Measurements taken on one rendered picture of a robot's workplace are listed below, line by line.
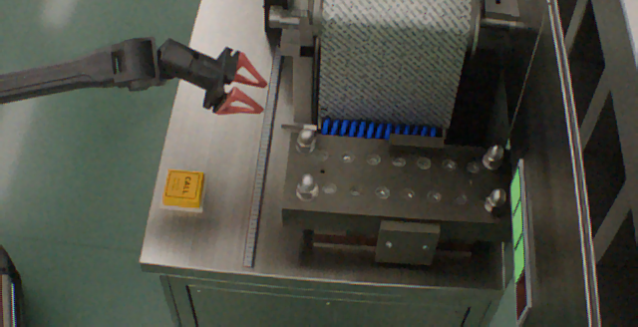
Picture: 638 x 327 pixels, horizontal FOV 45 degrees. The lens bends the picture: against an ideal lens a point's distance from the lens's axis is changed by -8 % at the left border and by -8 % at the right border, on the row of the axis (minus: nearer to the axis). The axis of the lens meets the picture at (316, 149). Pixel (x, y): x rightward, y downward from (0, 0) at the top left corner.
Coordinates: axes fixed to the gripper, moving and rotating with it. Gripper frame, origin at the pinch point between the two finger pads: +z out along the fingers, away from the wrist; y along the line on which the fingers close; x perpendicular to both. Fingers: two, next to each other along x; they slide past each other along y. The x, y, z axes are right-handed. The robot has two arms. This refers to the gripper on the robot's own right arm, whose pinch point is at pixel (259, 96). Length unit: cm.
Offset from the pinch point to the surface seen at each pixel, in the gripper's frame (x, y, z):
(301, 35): 11.5, -6.6, 0.9
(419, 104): 16.1, 0.8, 22.8
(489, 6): 38.3, -4.5, 20.9
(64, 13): -143, -127, -30
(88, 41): -135, -112, -17
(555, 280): 45, 48, 23
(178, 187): -19.3, 11.4, -5.1
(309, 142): 4.3, 8.7, 8.5
